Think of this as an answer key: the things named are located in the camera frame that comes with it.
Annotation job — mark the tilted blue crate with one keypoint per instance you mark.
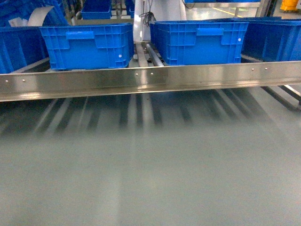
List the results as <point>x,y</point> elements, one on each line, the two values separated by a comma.
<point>11,9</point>

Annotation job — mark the far background blue bin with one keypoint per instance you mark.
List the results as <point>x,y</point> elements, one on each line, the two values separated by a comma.
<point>96,9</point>

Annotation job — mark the grey curved sheet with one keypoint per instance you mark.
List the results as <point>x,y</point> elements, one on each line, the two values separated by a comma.
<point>38,16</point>

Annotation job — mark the left blue crate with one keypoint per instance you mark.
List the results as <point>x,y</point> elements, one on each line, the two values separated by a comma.
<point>20,47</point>

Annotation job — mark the middle blue crate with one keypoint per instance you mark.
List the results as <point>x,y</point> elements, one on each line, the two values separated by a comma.
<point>104,46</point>

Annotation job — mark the far right blue crate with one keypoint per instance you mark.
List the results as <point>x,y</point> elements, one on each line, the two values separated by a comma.
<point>272,39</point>

